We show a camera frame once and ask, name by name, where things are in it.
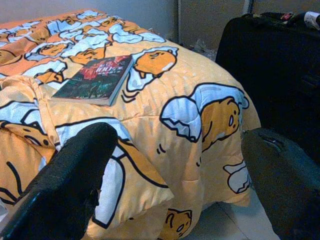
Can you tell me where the yellow cartoon egg print comforter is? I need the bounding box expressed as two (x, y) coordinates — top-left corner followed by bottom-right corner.
(0, 8), (262, 240)

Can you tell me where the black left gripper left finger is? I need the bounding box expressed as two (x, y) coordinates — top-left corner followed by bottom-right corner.
(0, 122), (118, 240)

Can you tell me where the white crumpled printed item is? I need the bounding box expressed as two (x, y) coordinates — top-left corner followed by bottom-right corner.
(303, 11), (320, 31)

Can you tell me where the grey vertical door frame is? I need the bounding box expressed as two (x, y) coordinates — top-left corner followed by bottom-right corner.
(174, 0), (182, 44)

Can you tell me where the black fabric suitcase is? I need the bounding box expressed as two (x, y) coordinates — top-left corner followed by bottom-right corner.
(215, 11), (320, 162)

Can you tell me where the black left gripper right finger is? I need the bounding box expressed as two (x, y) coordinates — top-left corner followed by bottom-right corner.
(241, 127), (320, 240)

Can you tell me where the dark floral cover paperback book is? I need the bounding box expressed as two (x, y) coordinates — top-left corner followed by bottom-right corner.
(51, 54), (134, 107)

